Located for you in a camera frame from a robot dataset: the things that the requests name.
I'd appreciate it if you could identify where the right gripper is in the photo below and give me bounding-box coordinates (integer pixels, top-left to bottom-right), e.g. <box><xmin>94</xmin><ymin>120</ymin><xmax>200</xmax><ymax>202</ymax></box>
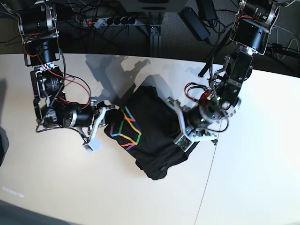
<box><xmin>70</xmin><ymin>99</ymin><xmax>124</xmax><ymax>144</ymax></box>

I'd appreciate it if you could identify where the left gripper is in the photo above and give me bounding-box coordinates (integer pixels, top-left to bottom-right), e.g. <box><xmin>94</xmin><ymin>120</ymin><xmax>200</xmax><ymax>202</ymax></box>
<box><xmin>167</xmin><ymin>97</ymin><xmax>225</xmax><ymax>144</ymax></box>

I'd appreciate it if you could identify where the dark grey T-shirt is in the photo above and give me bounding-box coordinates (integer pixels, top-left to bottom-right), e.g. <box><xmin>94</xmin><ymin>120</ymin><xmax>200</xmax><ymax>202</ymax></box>
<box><xmin>104</xmin><ymin>86</ymin><xmax>197</xmax><ymax>180</ymax></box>

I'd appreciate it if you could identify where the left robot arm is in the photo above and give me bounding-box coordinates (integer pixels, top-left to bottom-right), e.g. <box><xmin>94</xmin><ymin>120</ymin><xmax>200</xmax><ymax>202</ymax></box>
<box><xmin>167</xmin><ymin>0</ymin><xmax>300</xmax><ymax>151</ymax></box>

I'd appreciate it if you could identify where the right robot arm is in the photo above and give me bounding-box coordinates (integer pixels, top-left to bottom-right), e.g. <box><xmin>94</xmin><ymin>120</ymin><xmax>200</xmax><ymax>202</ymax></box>
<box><xmin>0</xmin><ymin>0</ymin><xmax>116</xmax><ymax>149</ymax></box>

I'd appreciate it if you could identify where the grey power strip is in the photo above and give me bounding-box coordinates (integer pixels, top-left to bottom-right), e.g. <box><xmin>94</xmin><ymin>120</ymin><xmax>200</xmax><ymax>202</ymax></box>
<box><xmin>81</xmin><ymin>16</ymin><xmax>138</xmax><ymax>29</ymax></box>

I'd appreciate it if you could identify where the black tripod stand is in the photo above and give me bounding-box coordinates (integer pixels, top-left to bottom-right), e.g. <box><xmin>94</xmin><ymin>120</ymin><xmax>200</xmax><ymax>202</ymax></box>
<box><xmin>266</xmin><ymin>43</ymin><xmax>300</xmax><ymax>72</ymax></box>

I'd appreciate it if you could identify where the black power adapter brick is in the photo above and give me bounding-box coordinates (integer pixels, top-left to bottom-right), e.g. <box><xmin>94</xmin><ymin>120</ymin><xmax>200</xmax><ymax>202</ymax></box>
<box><xmin>180</xmin><ymin>7</ymin><xmax>210</xmax><ymax>41</ymax></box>

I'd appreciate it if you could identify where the dark object at left edge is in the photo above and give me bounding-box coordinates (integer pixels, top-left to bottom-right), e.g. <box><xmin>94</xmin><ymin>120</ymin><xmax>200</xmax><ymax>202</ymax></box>
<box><xmin>0</xmin><ymin>128</ymin><xmax>9</xmax><ymax>165</ymax></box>

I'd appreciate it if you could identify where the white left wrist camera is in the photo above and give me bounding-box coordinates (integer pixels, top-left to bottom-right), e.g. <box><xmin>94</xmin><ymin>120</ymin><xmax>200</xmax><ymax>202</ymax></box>
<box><xmin>173</xmin><ymin>133</ymin><xmax>192</xmax><ymax>152</ymax></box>

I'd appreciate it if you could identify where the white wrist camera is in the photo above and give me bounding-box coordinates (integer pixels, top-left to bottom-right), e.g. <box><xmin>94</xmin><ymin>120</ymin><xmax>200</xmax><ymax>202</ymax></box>
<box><xmin>82</xmin><ymin>137</ymin><xmax>102</xmax><ymax>153</ymax></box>
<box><xmin>173</xmin><ymin>133</ymin><xmax>192</xmax><ymax>152</ymax></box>

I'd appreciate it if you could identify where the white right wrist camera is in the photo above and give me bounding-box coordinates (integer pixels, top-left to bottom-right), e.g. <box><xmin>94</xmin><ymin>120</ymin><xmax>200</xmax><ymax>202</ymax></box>
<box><xmin>82</xmin><ymin>137</ymin><xmax>102</xmax><ymax>153</ymax></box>

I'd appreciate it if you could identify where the aluminium frame post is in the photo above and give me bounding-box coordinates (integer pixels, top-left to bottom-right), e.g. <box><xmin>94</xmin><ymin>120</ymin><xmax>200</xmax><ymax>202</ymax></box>
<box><xmin>148</xmin><ymin>11</ymin><xmax>164</xmax><ymax>58</ymax></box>

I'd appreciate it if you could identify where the grey base camera mount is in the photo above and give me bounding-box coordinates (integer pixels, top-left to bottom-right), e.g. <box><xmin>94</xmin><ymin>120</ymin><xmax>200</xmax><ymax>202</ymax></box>
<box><xmin>120</xmin><ymin>0</ymin><xmax>187</xmax><ymax>12</ymax></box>

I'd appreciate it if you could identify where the grey cable on floor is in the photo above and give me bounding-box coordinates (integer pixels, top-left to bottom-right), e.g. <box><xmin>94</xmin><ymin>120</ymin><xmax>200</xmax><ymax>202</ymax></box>
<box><xmin>271</xmin><ymin>23</ymin><xmax>300</xmax><ymax>60</ymax></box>

